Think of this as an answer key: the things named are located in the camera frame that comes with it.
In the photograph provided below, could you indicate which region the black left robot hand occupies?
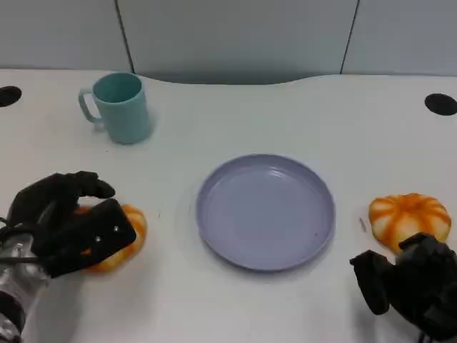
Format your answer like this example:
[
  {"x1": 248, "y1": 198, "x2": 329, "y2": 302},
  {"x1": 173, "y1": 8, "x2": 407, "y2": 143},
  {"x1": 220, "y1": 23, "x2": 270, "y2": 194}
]
[{"x1": 6, "y1": 171, "x2": 139, "y2": 279}]

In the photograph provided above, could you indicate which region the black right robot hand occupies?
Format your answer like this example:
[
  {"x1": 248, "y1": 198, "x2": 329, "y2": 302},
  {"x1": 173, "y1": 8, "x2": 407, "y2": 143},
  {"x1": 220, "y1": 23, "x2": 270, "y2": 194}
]
[{"x1": 349, "y1": 232, "x2": 457, "y2": 339}]

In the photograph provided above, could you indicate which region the orange white toy bread roll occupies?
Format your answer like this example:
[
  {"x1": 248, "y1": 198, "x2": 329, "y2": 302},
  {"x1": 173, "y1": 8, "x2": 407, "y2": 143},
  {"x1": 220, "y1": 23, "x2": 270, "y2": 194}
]
[
  {"x1": 368, "y1": 193, "x2": 452, "y2": 254},
  {"x1": 73, "y1": 203, "x2": 148, "y2": 274}
]

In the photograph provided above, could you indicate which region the pale green mug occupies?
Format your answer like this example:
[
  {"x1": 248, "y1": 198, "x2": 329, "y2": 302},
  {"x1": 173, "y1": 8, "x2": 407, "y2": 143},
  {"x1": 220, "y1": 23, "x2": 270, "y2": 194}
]
[{"x1": 78, "y1": 72, "x2": 151, "y2": 145}]

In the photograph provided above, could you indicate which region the lilac plate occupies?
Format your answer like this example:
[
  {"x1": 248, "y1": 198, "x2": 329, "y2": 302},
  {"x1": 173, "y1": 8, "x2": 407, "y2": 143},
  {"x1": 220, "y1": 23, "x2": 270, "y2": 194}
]
[{"x1": 196, "y1": 153, "x2": 336, "y2": 273}]

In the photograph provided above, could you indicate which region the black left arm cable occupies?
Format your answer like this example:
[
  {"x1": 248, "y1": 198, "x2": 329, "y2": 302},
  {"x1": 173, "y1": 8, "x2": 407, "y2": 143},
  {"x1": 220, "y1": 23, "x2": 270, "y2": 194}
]
[{"x1": 0, "y1": 216, "x2": 41, "y2": 267}]

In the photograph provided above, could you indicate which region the black table cable grommet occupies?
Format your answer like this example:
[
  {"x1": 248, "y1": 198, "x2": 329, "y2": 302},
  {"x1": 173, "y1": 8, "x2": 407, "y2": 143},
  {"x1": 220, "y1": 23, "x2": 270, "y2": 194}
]
[
  {"x1": 424, "y1": 93, "x2": 457, "y2": 116},
  {"x1": 0, "y1": 86, "x2": 22, "y2": 108}
]

